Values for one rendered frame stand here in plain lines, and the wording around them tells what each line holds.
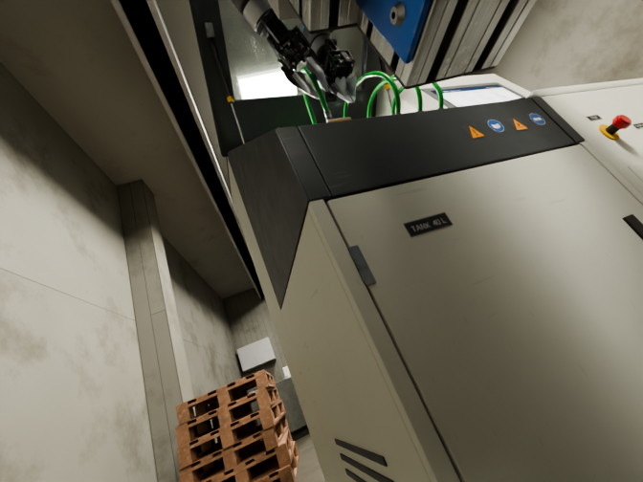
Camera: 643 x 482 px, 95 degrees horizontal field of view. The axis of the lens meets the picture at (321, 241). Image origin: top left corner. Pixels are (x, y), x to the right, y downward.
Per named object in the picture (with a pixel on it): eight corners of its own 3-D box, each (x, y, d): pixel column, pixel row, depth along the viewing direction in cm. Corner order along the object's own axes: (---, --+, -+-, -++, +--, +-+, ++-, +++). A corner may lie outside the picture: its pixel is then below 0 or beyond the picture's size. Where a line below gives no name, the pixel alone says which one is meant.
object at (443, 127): (332, 196, 46) (297, 125, 52) (326, 211, 49) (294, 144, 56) (576, 142, 67) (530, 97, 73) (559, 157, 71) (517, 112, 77)
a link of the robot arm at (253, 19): (245, 22, 74) (268, -3, 73) (257, 38, 76) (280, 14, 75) (240, 9, 67) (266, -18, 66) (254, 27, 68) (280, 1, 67)
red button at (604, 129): (628, 127, 67) (610, 112, 69) (609, 141, 70) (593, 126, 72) (640, 124, 69) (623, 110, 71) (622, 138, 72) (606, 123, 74)
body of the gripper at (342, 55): (334, 62, 85) (319, 38, 90) (327, 90, 92) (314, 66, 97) (357, 61, 87) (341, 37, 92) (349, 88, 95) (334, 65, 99)
